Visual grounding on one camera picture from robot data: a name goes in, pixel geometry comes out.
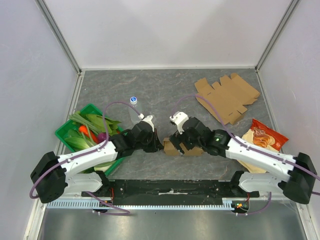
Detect purple onion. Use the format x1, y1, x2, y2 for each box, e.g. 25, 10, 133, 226
97, 132, 107, 143

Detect green long beans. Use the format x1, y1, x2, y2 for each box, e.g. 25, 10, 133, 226
68, 111, 121, 171

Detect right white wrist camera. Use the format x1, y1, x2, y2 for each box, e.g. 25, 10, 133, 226
169, 111, 189, 135

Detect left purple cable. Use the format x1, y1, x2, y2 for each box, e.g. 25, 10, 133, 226
29, 101, 142, 216

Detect red snack bag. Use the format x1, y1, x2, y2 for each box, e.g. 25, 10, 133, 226
248, 118, 289, 152

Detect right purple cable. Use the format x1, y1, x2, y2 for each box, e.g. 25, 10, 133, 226
172, 93, 320, 217

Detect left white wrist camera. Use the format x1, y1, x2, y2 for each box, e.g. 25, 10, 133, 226
138, 113, 155, 132

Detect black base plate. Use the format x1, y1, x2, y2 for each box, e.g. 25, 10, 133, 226
93, 179, 260, 206

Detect brown cardboard box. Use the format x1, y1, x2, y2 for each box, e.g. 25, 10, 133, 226
162, 136, 204, 157

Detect orange carrot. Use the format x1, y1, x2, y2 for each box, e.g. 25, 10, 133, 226
78, 125, 99, 144

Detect grey cable duct rail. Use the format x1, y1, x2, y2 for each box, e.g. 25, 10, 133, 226
46, 199, 244, 211

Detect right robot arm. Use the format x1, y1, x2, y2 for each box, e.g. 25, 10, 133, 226
169, 112, 319, 205

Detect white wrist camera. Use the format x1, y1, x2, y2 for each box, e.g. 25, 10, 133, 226
138, 113, 155, 132
169, 111, 189, 135

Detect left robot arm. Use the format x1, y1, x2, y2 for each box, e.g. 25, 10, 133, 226
29, 121, 164, 204

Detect green leafy vegetable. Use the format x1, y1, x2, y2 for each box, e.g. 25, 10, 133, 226
63, 113, 123, 173

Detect clear plastic water bottle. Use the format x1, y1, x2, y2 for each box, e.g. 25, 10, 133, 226
129, 96, 142, 124

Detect purple cable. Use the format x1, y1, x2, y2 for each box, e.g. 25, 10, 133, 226
29, 101, 142, 216
172, 93, 320, 217

